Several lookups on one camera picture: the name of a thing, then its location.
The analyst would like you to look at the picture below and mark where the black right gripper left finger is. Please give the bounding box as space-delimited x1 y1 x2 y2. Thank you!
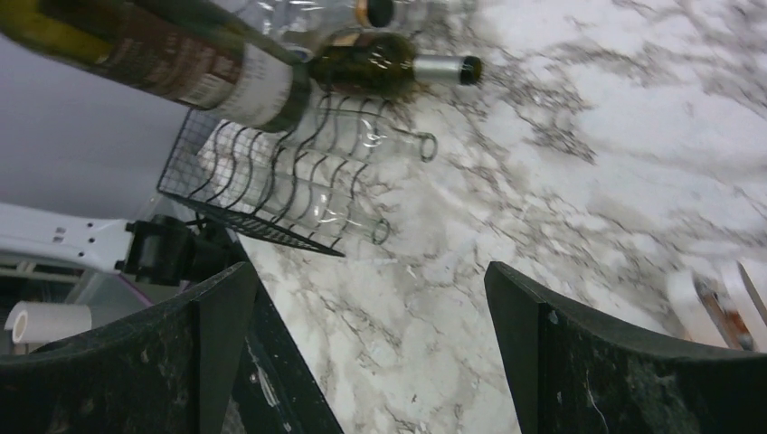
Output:
1 262 258 433

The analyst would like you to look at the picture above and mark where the white paper roll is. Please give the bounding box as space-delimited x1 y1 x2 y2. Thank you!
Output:
4 301 93 344

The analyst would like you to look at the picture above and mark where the green bottle silver capsule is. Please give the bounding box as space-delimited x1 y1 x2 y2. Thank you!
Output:
309 32 483 99
1 1 312 133

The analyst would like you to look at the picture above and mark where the black wire wine rack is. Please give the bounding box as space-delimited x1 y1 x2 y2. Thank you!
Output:
156 95 394 257

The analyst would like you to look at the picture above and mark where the clear glass bottle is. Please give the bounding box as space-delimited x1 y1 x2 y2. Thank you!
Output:
279 108 439 164
204 158 391 245

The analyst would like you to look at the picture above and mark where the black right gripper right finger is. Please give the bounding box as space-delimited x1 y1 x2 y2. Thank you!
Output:
484 261 766 433

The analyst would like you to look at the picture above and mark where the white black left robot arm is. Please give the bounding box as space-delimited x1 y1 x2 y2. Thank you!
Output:
1 203 237 286

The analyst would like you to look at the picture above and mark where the clear bottle cork stopper lower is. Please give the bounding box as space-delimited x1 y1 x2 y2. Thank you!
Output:
234 0 395 61

